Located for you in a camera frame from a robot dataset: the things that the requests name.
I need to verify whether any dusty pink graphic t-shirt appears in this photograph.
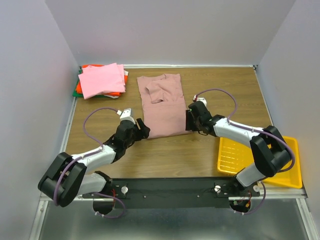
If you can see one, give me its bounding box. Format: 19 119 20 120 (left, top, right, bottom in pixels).
137 73 190 139

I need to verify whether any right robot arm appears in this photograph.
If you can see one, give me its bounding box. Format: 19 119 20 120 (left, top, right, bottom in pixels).
185 101 296 196

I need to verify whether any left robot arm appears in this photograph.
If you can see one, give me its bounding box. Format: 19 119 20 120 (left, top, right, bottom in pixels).
37 118 151 207

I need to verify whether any yellow plastic tray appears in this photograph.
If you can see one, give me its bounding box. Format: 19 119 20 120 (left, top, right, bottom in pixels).
217 136 303 189

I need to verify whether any folded pink t-shirt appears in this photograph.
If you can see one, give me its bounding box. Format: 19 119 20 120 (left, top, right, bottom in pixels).
78 62 127 100

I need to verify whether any folded orange t-shirt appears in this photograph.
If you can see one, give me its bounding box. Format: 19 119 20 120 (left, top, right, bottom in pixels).
75 64 129 99

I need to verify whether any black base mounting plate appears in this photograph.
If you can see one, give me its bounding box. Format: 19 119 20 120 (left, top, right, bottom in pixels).
82 176 261 216

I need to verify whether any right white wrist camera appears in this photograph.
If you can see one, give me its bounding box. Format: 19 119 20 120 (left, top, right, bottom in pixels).
192 95 207 106

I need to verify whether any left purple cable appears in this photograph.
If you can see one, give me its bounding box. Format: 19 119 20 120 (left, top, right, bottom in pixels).
53 107 127 219

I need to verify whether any purple cable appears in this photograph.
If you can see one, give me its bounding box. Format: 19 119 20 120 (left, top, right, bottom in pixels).
193 88 296 216
53 107 127 219

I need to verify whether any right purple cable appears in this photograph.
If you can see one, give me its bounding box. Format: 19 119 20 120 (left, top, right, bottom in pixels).
193 88 296 216

